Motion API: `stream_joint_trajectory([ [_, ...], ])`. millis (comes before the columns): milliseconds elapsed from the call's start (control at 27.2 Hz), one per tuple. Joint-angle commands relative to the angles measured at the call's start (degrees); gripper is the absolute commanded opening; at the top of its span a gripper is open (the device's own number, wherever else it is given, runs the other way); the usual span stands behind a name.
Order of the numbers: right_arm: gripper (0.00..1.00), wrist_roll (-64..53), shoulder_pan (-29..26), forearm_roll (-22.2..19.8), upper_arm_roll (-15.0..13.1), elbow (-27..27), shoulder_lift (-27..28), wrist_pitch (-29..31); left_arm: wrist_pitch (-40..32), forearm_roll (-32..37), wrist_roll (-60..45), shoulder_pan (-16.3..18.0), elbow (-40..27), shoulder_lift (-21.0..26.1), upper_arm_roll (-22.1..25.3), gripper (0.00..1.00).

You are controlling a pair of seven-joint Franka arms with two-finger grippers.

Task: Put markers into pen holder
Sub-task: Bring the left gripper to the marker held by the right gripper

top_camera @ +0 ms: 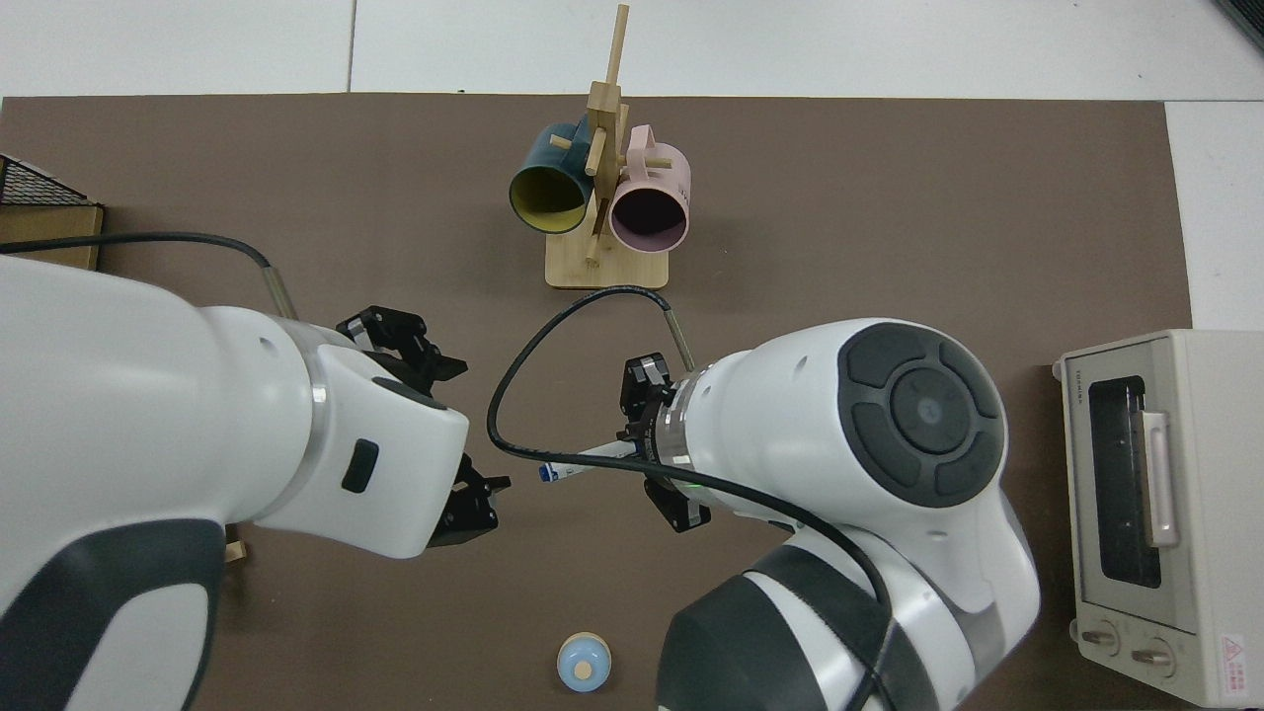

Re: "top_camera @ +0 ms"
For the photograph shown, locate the pink cup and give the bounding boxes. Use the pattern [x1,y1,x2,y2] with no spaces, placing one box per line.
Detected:
[608,124,691,255]

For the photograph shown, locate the dark equipment corner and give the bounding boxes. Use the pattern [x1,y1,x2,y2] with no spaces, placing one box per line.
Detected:
[1213,0,1264,52]

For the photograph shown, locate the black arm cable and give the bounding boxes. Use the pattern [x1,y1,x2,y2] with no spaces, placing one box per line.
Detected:
[0,231,299,322]
[487,286,895,711]

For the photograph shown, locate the wooden cup stand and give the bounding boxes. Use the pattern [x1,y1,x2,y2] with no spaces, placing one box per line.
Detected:
[545,3,672,290]

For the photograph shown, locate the wire basket with wooden floor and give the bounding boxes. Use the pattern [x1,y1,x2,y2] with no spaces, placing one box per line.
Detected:
[0,153,105,273]

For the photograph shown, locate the pale toaster oven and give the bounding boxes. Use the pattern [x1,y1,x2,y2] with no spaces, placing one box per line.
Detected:
[1052,329,1264,708]

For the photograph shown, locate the teal cup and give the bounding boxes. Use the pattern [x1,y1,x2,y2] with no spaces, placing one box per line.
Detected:
[509,120,598,235]

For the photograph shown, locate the small blue round thing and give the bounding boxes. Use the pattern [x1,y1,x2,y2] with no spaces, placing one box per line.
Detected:
[557,633,612,693]

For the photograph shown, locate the blue and white marker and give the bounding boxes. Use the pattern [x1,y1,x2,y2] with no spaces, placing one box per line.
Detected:
[538,441,638,485]

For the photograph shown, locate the brown table cloth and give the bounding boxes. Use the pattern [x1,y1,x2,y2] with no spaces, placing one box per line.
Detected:
[0,94,1194,711]

